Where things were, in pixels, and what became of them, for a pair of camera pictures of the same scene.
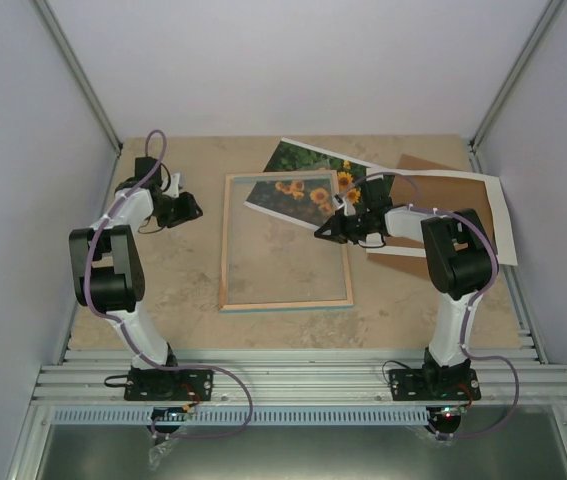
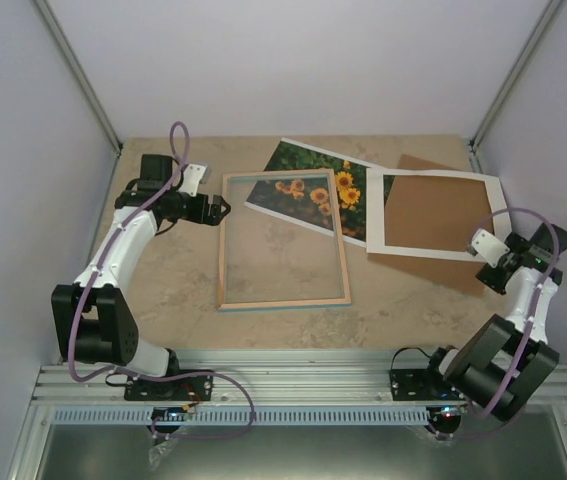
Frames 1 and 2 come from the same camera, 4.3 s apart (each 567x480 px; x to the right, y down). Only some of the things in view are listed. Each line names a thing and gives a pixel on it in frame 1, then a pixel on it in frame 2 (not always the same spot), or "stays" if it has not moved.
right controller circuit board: [445, 412] stays
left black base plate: [169, 385] stays
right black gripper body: [353, 230] → [490, 278]
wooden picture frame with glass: [271, 257] stays
